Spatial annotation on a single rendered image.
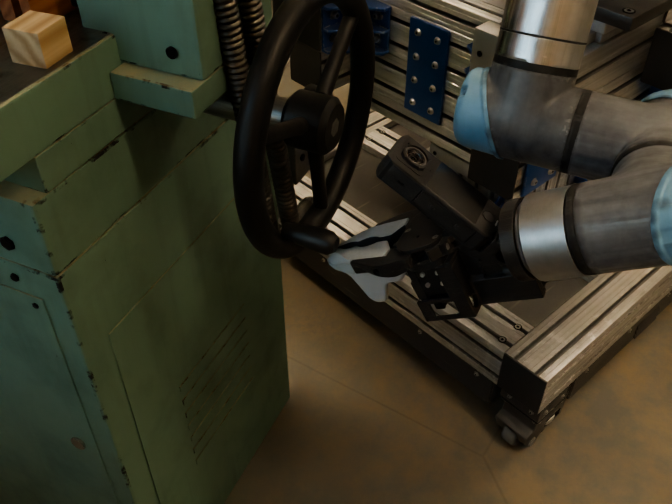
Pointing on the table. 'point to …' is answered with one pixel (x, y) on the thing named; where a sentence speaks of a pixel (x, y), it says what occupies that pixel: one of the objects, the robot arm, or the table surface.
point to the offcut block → (37, 39)
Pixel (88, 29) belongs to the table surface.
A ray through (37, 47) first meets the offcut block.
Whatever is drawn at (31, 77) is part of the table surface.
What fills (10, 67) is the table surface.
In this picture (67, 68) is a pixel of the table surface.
